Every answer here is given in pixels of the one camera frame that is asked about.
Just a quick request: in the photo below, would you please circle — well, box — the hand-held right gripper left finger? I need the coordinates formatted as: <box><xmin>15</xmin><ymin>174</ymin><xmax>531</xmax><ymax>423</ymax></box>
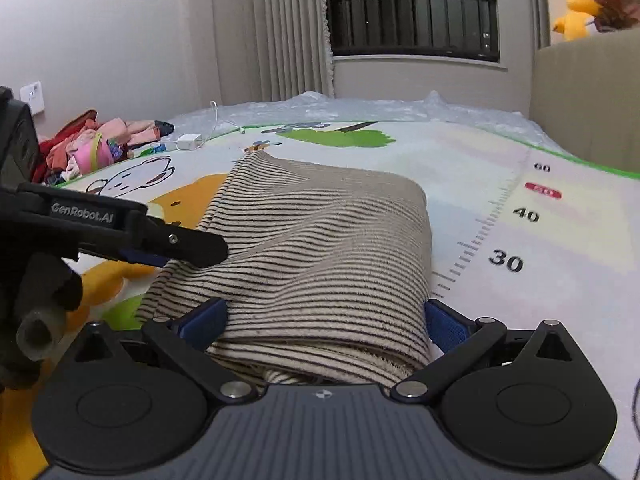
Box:
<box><xmin>65</xmin><ymin>297</ymin><xmax>258</xmax><ymax>403</ymax></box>

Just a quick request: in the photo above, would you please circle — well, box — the cartoon printed play mat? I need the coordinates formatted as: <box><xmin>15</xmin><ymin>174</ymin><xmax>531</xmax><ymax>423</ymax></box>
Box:
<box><xmin>0</xmin><ymin>120</ymin><xmax>640</xmax><ymax>480</ymax></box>

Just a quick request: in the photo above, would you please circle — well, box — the beige padded headboard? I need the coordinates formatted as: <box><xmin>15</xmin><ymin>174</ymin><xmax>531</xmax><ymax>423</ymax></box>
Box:
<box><xmin>529</xmin><ymin>27</ymin><xmax>640</xmax><ymax>179</ymax></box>

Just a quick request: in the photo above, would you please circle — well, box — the pink pouch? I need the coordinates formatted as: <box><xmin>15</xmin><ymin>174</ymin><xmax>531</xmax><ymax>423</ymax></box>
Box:
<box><xmin>74</xmin><ymin>132</ymin><xmax>117</xmax><ymax>174</ymax></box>

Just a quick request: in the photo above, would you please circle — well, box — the white charger cable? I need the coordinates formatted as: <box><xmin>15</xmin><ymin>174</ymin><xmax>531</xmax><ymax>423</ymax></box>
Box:
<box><xmin>199</xmin><ymin>100</ymin><xmax>246</xmax><ymax>143</ymax></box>

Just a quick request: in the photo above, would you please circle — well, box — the beige striped knit garment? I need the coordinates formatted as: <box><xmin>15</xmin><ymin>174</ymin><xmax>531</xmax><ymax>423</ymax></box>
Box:
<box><xmin>135</xmin><ymin>150</ymin><xmax>434</xmax><ymax>387</ymax></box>

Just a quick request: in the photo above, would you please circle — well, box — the white wall socket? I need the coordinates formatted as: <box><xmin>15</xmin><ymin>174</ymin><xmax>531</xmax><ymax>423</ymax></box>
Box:
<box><xmin>20</xmin><ymin>81</ymin><xmax>47</xmax><ymax>114</ymax></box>

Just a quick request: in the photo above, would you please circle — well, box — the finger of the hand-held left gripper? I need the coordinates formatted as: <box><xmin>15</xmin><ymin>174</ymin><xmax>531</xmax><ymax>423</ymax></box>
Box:
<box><xmin>119</xmin><ymin>211</ymin><xmax>231</xmax><ymax>269</ymax></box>

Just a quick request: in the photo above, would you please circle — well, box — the person's left hand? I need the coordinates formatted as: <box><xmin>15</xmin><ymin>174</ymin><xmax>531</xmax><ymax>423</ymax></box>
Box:
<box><xmin>0</xmin><ymin>252</ymin><xmax>84</xmax><ymax>392</ymax></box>

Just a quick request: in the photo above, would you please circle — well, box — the pile of colourful clothes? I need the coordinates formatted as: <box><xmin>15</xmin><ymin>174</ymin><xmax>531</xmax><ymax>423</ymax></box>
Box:
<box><xmin>31</xmin><ymin>109</ymin><xmax>176</xmax><ymax>187</ymax></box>

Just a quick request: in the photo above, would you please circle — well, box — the dark barred window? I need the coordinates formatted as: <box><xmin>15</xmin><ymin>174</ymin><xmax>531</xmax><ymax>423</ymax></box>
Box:
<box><xmin>321</xmin><ymin>0</ymin><xmax>502</xmax><ymax>64</ymax></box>

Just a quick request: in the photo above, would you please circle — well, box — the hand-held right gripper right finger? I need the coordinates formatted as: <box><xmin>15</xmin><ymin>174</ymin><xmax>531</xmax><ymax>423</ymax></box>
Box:
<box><xmin>390</xmin><ymin>299</ymin><xmax>583</xmax><ymax>403</ymax></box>

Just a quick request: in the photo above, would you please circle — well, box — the beige pleated curtain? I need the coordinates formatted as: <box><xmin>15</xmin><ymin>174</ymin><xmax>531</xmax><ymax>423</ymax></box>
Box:
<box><xmin>210</xmin><ymin>0</ymin><xmax>336</xmax><ymax>106</ymax></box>

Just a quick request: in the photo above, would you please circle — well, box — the yellow plush toy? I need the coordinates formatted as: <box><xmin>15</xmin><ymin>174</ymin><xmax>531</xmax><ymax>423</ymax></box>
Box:
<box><xmin>551</xmin><ymin>0</ymin><xmax>599</xmax><ymax>42</ymax></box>

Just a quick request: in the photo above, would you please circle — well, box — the brown fluffy toy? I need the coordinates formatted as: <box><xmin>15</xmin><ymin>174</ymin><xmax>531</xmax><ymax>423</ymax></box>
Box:
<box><xmin>591</xmin><ymin>0</ymin><xmax>640</xmax><ymax>34</ymax></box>

